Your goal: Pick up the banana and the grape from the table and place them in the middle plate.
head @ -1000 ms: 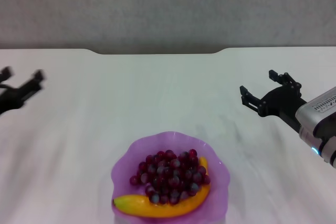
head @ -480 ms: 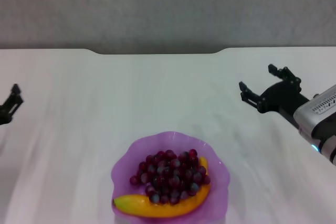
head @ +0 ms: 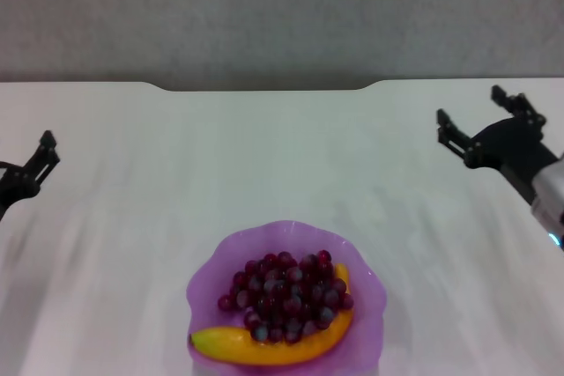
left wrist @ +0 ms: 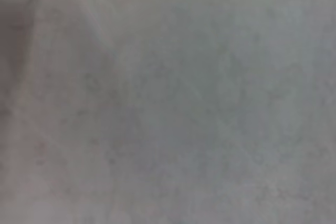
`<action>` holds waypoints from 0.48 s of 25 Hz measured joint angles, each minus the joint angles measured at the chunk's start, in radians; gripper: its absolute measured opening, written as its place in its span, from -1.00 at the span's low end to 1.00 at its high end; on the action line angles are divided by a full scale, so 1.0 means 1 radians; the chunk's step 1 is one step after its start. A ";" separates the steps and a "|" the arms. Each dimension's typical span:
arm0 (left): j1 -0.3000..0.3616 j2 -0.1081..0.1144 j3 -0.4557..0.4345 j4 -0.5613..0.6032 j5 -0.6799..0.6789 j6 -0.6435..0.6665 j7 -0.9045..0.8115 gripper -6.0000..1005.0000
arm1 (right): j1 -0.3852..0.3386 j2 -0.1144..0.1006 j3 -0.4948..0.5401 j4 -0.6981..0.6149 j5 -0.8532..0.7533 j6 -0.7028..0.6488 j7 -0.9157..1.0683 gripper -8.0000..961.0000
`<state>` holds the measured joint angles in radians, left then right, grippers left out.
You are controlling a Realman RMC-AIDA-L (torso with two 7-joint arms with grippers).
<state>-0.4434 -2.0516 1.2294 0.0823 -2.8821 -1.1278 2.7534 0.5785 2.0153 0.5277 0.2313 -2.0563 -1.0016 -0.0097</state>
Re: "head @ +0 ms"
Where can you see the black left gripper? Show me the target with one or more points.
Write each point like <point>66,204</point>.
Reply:
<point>13,186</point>

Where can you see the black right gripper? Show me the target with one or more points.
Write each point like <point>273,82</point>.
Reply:
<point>511,147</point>

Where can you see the dark red grape bunch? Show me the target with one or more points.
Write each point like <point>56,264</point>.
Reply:
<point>286,297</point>

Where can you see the yellow plastic banana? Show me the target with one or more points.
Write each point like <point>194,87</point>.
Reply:
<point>247,347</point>

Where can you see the purple scalloped plastic plate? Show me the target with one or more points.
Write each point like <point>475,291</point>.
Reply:
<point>211,305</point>

